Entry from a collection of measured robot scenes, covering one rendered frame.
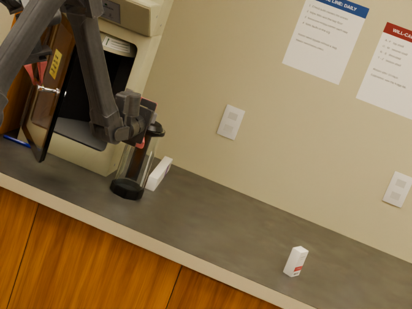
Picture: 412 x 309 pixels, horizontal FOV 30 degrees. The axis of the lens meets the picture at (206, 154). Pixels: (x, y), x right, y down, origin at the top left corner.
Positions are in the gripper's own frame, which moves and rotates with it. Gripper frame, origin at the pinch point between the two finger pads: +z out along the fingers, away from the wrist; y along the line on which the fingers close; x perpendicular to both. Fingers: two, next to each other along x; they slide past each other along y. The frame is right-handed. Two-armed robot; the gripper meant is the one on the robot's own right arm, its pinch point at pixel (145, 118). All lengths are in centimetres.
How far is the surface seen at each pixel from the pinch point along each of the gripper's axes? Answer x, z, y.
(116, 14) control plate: 19.8, 6.1, 24.5
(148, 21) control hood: 9.3, 4.6, 26.1
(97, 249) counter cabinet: -2.1, -15.0, -37.1
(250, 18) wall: -11, 55, 33
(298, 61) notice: -32, 55, 25
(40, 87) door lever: 28.2, -13.7, 0.7
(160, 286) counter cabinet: -22.8, -15.0, -39.9
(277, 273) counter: -52, -6, -26
